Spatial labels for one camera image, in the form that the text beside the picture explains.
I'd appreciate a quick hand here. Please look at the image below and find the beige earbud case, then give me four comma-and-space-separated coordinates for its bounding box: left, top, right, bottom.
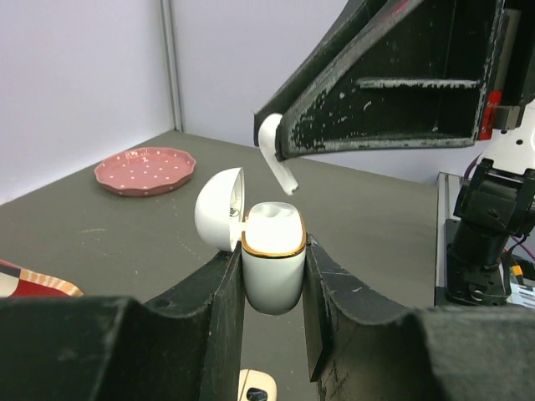
237, 369, 278, 401

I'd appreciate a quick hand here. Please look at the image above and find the white earbud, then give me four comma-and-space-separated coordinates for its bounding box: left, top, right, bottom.
258, 113, 298, 195

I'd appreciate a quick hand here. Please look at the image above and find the white earbud case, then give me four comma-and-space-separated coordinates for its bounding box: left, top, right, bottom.
194, 168, 307, 316

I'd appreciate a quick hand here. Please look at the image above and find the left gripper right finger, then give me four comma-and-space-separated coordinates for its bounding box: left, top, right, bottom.
303, 236, 534, 400

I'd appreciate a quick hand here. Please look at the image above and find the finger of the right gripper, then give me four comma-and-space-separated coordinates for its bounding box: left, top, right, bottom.
254, 1, 504, 160

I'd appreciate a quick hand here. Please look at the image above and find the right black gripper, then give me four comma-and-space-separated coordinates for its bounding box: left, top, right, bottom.
487, 1, 534, 135

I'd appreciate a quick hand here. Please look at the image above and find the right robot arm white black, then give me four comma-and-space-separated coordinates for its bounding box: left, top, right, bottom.
253, 1, 534, 307

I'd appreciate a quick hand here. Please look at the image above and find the pink dotted plate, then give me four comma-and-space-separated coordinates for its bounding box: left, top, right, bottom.
94, 147, 196, 197

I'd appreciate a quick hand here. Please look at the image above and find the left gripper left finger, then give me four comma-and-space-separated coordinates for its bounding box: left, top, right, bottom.
1, 251, 244, 400

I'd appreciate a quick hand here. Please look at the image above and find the patterned orange placemat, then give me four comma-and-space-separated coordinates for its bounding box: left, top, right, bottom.
1, 261, 84, 298

